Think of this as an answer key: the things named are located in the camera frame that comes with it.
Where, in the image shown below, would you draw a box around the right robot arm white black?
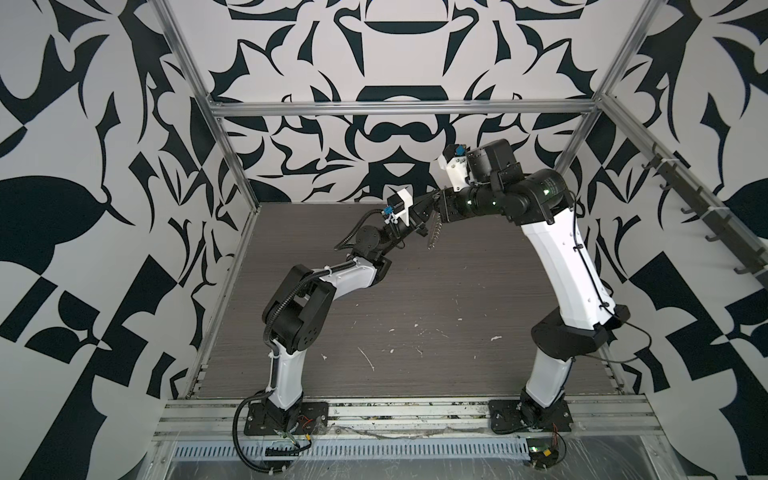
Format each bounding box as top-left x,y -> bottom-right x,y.
437,140 -> 629,434

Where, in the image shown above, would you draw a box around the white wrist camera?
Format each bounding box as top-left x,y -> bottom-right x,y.
437,144 -> 469,192
382,188 -> 413,227

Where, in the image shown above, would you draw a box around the black wall hook rail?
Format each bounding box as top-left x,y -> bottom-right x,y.
643,142 -> 767,290

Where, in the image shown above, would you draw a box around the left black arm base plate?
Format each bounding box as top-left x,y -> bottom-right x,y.
244,399 -> 329,437

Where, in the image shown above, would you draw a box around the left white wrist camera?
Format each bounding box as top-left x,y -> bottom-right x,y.
382,188 -> 413,227

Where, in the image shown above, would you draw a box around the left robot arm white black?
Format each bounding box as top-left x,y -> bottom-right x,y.
260,189 -> 440,430

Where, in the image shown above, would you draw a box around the aluminium frame rails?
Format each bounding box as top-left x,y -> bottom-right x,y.
172,1 -> 767,406

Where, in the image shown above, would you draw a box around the white slotted cable duct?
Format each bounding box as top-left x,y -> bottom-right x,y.
173,437 -> 530,462

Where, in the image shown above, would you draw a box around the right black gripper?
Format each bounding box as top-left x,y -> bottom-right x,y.
429,187 -> 502,224

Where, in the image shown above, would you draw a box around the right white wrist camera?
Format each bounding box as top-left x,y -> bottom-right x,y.
437,144 -> 469,192

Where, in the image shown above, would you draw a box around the small circuit board green led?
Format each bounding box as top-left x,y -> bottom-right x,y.
527,435 -> 567,470

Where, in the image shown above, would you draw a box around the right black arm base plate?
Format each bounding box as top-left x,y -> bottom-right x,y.
488,398 -> 573,435

